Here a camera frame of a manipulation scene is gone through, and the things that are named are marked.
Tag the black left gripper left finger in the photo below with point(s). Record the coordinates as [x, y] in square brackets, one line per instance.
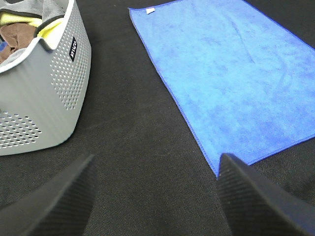
[61, 207]

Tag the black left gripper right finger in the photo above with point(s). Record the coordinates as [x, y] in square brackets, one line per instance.
[255, 206]

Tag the blue microfibre towel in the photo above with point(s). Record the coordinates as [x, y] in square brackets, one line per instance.
[243, 83]

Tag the black tablecloth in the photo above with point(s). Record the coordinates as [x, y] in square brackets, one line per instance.
[153, 179]

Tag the grey perforated laundry basket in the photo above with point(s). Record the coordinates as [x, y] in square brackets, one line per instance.
[43, 90]

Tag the yellow towel in basket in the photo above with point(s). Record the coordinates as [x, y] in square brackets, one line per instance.
[48, 30]

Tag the brown towel in basket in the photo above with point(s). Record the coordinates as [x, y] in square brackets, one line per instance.
[17, 37]

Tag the grey towel in basket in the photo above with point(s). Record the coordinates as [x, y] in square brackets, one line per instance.
[44, 9]

